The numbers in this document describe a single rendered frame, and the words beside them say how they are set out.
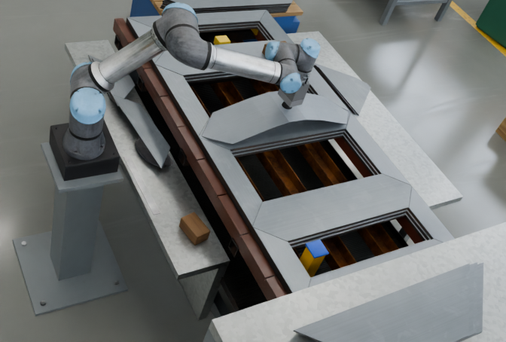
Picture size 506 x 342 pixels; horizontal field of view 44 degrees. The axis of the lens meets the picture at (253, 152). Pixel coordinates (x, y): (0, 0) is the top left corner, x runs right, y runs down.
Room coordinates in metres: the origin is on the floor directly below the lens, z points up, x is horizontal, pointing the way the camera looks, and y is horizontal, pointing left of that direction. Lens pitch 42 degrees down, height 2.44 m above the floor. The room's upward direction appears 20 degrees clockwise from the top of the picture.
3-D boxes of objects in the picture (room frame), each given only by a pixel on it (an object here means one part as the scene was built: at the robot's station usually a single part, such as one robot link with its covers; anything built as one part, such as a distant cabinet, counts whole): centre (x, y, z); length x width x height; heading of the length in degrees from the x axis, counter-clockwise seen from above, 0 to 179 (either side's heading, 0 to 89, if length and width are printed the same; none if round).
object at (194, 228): (1.46, 0.10, 0.70); 0.10 x 0.06 x 0.05; 54
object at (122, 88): (2.10, 0.67, 0.70); 0.39 x 0.12 x 0.04; 42
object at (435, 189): (2.46, -0.41, 0.74); 1.20 x 0.26 x 0.03; 42
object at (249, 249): (1.75, 0.23, 0.80); 1.62 x 0.04 x 0.06; 42
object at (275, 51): (1.96, 0.02, 1.19); 0.11 x 0.11 x 0.08; 25
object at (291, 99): (2.02, -0.07, 1.04); 0.10 x 0.09 x 0.16; 138
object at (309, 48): (2.01, -0.06, 1.19); 0.09 x 0.08 x 0.11; 115
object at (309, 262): (1.41, -0.31, 0.78); 0.05 x 0.05 x 0.19; 42
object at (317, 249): (1.41, -0.31, 0.88); 0.06 x 0.06 x 0.02; 42
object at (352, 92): (2.57, -0.31, 0.77); 0.45 x 0.20 x 0.04; 42
